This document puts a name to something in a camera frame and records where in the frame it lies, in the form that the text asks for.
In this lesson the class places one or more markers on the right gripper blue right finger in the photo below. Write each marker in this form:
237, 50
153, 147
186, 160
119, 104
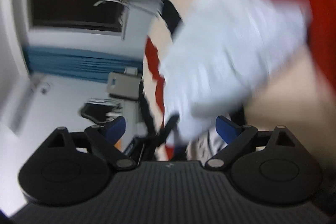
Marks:
227, 129

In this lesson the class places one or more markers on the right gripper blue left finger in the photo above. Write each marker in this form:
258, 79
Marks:
114, 130

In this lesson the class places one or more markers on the white t-shirt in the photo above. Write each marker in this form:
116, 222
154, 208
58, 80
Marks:
222, 53

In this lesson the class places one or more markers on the wavy black mirror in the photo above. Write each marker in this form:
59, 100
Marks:
100, 114

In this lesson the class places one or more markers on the white dresser desk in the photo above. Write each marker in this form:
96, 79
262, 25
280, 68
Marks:
132, 114

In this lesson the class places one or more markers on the grey black chair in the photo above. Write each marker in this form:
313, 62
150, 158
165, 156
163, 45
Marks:
122, 86

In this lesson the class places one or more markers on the left blue curtain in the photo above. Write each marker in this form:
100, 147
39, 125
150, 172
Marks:
77, 64

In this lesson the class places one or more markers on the striped fleece bed blanket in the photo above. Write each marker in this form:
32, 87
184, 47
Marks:
301, 95

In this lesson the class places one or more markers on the silver tripod stand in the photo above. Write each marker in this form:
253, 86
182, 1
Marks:
151, 7

